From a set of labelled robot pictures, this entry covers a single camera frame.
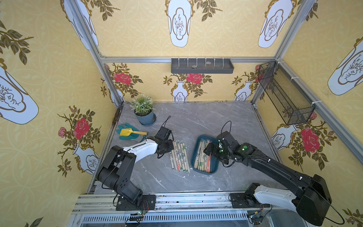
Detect green panda chopsticks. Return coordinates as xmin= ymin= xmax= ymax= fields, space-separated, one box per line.
xmin=169 ymin=151 xmax=175 ymax=170

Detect green tip chopsticks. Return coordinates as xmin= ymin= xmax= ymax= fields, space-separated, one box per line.
xmin=182 ymin=142 xmax=191 ymax=173

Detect green label chopsticks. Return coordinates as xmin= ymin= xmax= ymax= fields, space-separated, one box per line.
xmin=176 ymin=141 xmax=185 ymax=172

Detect teal plastic storage box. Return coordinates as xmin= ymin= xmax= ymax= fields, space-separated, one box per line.
xmin=191 ymin=135 xmax=219 ymax=175

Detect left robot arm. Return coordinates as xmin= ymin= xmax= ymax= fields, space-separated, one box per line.
xmin=96 ymin=137 xmax=174 ymax=207

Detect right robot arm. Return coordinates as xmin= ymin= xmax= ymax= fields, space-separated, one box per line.
xmin=204 ymin=143 xmax=332 ymax=226

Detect green garden glove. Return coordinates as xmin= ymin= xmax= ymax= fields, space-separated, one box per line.
xmin=116 ymin=123 xmax=140 ymax=140

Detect yellow hand trowel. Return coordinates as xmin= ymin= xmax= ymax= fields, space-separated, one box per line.
xmin=119 ymin=128 xmax=147 ymax=137

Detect potted green plant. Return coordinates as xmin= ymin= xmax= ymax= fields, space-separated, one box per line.
xmin=130 ymin=94 xmax=156 ymax=126

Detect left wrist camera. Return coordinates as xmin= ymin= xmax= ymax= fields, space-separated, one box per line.
xmin=155 ymin=126 xmax=172 ymax=141

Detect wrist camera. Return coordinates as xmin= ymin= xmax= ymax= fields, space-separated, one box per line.
xmin=216 ymin=131 xmax=240 ymax=150
xmin=155 ymin=126 xmax=172 ymax=141

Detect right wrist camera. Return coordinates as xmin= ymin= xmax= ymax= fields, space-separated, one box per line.
xmin=216 ymin=131 xmax=240 ymax=150

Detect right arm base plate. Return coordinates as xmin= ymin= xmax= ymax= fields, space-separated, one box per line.
xmin=228 ymin=193 xmax=271 ymax=210

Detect aluminium front rail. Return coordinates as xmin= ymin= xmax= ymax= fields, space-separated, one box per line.
xmin=68 ymin=191 xmax=309 ymax=227

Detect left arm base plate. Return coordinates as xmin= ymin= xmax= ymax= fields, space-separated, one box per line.
xmin=116 ymin=194 xmax=156 ymax=211

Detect grey wall shelf tray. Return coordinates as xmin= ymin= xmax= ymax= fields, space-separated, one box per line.
xmin=171 ymin=57 xmax=234 ymax=74

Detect black wire mesh basket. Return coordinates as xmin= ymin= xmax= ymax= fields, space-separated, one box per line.
xmin=257 ymin=61 xmax=315 ymax=125

